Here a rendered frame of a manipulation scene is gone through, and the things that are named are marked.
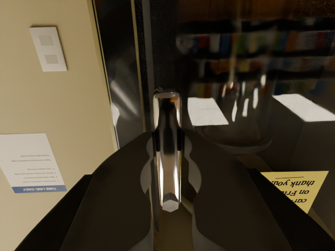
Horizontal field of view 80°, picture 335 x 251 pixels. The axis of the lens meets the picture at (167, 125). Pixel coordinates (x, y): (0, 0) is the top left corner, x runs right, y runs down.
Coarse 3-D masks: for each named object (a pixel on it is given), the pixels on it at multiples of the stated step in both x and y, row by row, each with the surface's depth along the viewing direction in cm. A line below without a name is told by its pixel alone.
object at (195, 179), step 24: (192, 144) 10; (216, 144) 10; (192, 168) 9; (216, 168) 9; (240, 168) 9; (216, 192) 8; (240, 192) 8; (192, 216) 7; (216, 216) 7; (240, 216) 7; (264, 216) 7; (216, 240) 6; (240, 240) 6; (264, 240) 6
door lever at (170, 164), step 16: (160, 96) 11; (176, 96) 11; (160, 112) 11; (176, 112) 11; (160, 128) 11; (176, 128) 11; (160, 144) 12; (176, 144) 12; (160, 160) 13; (176, 160) 13; (160, 176) 13; (176, 176) 13; (160, 192) 14; (176, 192) 14; (176, 208) 14
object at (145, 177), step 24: (144, 144) 10; (120, 168) 9; (144, 168) 9; (96, 192) 8; (120, 192) 8; (144, 192) 9; (96, 216) 7; (120, 216) 7; (144, 216) 7; (72, 240) 6; (96, 240) 6; (120, 240) 6; (144, 240) 6
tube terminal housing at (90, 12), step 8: (88, 0) 14; (88, 8) 14; (96, 32) 15; (96, 40) 15; (96, 48) 15; (104, 80) 16; (104, 88) 17; (104, 96) 17; (112, 120) 18; (112, 128) 18; (112, 136) 19
